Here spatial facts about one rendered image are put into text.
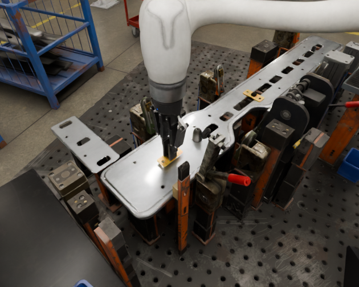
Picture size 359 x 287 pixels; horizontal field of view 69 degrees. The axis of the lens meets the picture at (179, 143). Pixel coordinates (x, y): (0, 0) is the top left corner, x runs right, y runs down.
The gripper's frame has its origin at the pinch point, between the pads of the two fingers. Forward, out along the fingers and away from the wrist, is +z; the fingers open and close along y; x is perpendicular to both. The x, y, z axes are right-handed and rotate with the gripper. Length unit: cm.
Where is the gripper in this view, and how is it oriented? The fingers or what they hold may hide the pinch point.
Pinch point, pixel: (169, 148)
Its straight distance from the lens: 80.0
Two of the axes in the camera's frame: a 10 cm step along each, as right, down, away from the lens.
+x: -7.0, 5.2, -4.9
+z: -0.1, 6.8, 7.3
